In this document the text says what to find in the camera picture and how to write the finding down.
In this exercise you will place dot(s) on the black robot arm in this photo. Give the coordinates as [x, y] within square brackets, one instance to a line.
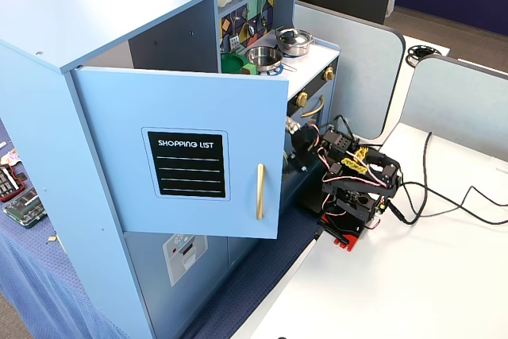
[381, 172]

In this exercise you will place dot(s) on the blue toy play kitchen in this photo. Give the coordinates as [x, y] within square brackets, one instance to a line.
[59, 17]

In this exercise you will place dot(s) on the steel open pan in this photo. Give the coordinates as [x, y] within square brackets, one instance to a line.
[262, 57]

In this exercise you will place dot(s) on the steel pot with lid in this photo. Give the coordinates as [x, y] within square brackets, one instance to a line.
[293, 41]

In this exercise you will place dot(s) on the small tan block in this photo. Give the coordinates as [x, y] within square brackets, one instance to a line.
[52, 238]

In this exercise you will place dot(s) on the light grey desk partition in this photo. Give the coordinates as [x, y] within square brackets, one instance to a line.
[456, 101]
[357, 61]

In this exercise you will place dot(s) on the circuit board in clear case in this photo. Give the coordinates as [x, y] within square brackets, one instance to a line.
[24, 209]

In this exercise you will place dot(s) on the blue oven door with window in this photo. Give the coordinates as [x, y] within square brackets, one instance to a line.
[317, 124]

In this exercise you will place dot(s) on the steel slotted spatula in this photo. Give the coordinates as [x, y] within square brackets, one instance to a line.
[234, 42]

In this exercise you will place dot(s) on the green plastic pitcher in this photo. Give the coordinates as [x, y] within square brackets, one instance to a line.
[230, 64]

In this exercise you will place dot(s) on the blue water dispenser fridge door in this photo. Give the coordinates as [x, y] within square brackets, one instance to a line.
[151, 267]

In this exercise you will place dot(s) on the blue shopping list cabinet door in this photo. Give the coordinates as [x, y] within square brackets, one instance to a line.
[119, 116]

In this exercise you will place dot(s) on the steel ladle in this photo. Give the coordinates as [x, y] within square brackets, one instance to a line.
[251, 29]

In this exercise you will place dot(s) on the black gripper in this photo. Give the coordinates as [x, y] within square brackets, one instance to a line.
[298, 148]

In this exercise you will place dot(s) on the gold stove knob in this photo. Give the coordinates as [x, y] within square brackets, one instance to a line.
[328, 73]
[301, 99]

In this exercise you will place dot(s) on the red table clamp base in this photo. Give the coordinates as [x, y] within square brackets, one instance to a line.
[343, 237]

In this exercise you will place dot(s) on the colourful patterned pouch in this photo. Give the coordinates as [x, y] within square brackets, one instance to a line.
[8, 157]

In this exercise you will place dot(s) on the steel hanging spoon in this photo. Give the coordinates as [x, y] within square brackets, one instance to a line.
[263, 21]

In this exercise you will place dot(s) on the red black tool case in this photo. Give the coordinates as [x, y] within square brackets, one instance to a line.
[10, 186]

